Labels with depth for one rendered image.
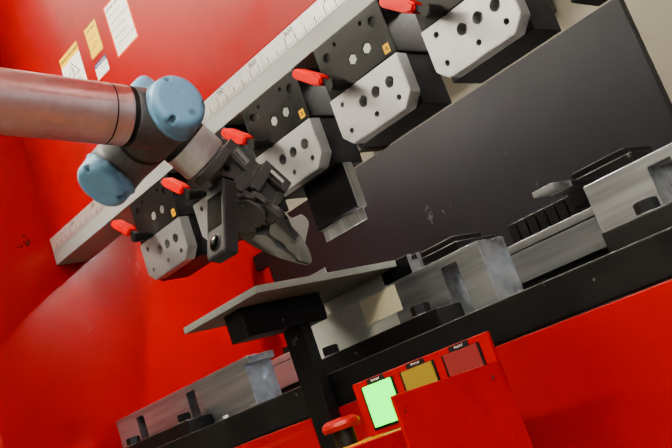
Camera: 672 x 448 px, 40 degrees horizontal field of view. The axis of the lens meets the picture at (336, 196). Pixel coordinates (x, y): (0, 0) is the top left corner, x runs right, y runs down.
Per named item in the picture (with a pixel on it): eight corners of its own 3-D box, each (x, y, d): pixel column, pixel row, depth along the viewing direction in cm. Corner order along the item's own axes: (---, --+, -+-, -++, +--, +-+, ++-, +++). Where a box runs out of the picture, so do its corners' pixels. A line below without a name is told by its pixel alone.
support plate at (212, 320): (184, 334, 128) (182, 328, 128) (322, 305, 146) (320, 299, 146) (257, 293, 116) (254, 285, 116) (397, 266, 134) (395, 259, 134)
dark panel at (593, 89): (311, 396, 228) (257, 232, 239) (317, 394, 230) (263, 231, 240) (723, 227, 151) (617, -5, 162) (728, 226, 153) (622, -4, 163)
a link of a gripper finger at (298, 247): (333, 234, 139) (289, 194, 136) (319, 261, 135) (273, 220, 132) (320, 241, 141) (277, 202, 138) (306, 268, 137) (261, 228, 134)
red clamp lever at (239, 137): (218, 126, 151) (255, 141, 144) (238, 126, 154) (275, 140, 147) (217, 137, 151) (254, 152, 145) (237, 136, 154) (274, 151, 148)
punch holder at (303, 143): (269, 202, 149) (238, 111, 153) (307, 198, 155) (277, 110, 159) (325, 163, 139) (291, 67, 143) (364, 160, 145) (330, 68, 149)
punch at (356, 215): (322, 243, 146) (303, 188, 148) (331, 241, 147) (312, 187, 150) (362, 219, 139) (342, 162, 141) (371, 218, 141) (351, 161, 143)
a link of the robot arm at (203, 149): (186, 147, 127) (158, 172, 132) (211, 169, 128) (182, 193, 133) (210, 115, 132) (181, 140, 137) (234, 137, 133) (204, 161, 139)
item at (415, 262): (327, 316, 146) (321, 298, 146) (341, 313, 148) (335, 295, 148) (413, 274, 132) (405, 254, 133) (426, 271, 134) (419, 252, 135)
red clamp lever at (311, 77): (289, 66, 137) (334, 80, 131) (310, 67, 140) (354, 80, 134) (288, 78, 138) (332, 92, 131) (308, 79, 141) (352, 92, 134)
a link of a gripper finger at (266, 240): (320, 241, 141) (277, 202, 138) (306, 268, 137) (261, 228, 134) (308, 249, 143) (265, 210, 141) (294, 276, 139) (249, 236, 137)
